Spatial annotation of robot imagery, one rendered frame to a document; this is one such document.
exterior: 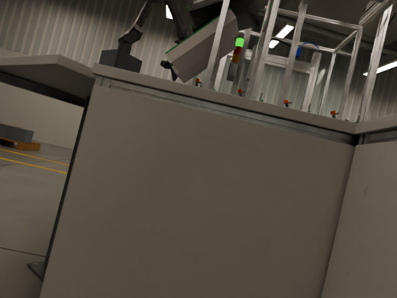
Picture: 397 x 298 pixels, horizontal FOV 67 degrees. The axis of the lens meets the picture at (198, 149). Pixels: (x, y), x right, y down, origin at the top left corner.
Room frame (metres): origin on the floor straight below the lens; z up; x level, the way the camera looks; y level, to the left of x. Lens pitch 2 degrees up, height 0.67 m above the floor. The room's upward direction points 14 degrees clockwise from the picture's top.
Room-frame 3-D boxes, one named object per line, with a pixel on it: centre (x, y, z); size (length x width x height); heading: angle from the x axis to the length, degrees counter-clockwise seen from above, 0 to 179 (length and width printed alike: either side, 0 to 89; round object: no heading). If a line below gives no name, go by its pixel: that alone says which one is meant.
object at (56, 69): (1.38, 0.42, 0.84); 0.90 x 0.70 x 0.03; 141
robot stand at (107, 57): (1.41, 0.46, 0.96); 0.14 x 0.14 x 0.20; 51
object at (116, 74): (1.53, -0.41, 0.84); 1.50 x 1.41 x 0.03; 177
